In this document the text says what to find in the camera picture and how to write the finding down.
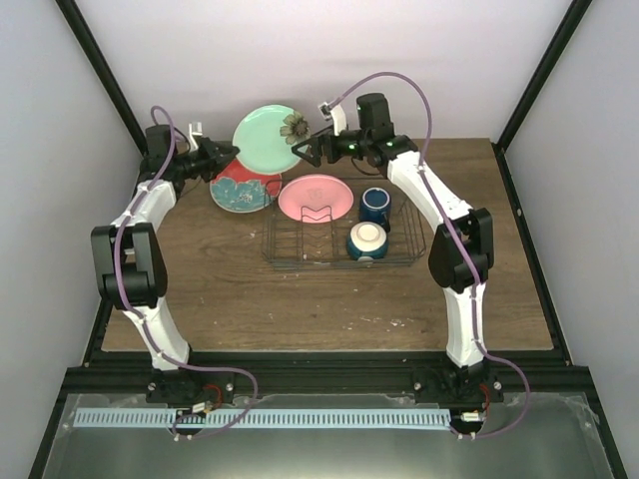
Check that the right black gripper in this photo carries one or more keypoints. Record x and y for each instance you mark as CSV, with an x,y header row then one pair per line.
x,y
317,148

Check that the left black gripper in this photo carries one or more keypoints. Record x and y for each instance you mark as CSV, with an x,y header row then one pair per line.
x,y
214,164

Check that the pink plate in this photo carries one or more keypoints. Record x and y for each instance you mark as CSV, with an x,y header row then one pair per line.
x,y
315,199
237,190

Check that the pink top plate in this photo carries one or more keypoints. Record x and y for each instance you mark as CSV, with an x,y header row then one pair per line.
x,y
315,199

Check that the mint green plate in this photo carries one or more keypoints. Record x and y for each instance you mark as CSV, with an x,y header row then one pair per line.
x,y
266,136

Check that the dark blue mug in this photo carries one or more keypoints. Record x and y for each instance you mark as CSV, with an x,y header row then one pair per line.
x,y
375,207

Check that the wire dish rack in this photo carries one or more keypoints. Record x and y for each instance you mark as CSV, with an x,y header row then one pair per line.
x,y
289,244

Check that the teal white bowl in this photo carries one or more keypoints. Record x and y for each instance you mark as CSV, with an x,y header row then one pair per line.
x,y
367,241

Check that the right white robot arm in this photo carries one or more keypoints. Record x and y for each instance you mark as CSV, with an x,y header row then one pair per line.
x,y
462,250

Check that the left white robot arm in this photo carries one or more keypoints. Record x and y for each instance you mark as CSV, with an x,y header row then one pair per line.
x,y
129,266

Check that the light blue slotted strip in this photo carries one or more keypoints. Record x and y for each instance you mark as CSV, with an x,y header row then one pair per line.
x,y
403,419

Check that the metal front tray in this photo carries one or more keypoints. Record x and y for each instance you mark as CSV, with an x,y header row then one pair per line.
x,y
546,435

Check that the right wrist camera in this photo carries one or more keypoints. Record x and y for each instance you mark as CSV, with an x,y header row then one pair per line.
x,y
336,115

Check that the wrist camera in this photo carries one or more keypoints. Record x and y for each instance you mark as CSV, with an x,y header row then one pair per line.
x,y
336,115
195,132

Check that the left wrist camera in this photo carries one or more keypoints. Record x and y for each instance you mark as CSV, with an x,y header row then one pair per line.
x,y
195,132

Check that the left black frame post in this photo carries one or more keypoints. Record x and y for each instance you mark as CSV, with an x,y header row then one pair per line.
x,y
92,51

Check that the black frame post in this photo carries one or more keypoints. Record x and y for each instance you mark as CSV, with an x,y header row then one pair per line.
x,y
562,36
92,51

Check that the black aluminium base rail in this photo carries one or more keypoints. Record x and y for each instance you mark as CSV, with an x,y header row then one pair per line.
x,y
427,376

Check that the right black frame post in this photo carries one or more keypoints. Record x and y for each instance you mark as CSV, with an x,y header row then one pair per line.
x,y
562,36

